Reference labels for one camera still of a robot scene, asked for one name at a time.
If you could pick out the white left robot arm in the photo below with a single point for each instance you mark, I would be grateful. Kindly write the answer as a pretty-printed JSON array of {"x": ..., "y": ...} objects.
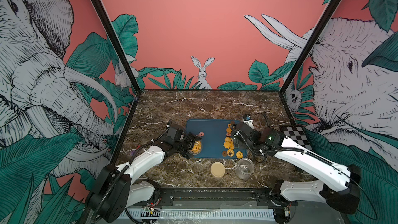
[{"x": 116, "y": 187}]

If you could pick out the white slotted cable duct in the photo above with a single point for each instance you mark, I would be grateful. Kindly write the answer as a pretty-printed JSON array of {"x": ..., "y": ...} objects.
[{"x": 244, "y": 214}]

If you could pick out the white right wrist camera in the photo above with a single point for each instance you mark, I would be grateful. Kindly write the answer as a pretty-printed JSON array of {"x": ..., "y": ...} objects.
[{"x": 247, "y": 119}]

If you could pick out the black cage frame post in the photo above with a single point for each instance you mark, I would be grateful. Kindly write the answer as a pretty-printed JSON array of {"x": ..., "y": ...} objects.
[
  {"x": 318, "y": 29},
  {"x": 110, "y": 31}
]

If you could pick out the clear glass cookie jar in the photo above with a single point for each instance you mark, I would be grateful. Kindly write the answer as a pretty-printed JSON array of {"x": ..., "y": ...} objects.
[{"x": 244, "y": 169}]

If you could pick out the black cage frame post left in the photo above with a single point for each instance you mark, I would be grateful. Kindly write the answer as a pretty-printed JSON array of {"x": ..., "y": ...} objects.
[{"x": 110, "y": 31}]

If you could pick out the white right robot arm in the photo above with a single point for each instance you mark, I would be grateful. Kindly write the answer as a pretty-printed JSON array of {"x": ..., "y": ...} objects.
[{"x": 336, "y": 185}]

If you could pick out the black white checkerboard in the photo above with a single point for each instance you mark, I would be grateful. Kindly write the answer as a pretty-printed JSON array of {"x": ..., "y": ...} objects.
[{"x": 297, "y": 134}]

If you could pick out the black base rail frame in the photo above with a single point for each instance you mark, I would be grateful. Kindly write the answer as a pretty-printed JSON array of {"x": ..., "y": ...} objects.
[{"x": 297, "y": 212}]

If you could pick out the teal rectangular tray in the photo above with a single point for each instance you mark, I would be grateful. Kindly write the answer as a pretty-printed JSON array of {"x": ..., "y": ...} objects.
[{"x": 215, "y": 132}]

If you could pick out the pile of yellow cookies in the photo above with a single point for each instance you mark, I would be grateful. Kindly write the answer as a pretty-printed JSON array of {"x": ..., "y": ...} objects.
[{"x": 231, "y": 145}]

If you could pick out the small red purple object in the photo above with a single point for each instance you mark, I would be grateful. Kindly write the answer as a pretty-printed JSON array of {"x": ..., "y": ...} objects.
[{"x": 133, "y": 151}]

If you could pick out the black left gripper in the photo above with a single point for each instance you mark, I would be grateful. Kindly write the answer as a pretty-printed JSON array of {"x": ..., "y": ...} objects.
[{"x": 190, "y": 141}]

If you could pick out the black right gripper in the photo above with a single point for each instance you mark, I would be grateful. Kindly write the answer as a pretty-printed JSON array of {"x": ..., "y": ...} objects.
[{"x": 238, "y": 144}]

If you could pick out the beige jar lid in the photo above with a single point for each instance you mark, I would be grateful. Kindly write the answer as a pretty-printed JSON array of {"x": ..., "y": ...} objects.
[{"x": 218, "y": 169}]

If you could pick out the pile of ring cookies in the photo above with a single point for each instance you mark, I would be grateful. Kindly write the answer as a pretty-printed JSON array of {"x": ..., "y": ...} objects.
[{"x": 201, "y": 134}]

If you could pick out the black cage frame post right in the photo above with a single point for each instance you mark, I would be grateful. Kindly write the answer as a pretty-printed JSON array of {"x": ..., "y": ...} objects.
[{"x": 318, "y": 29}]

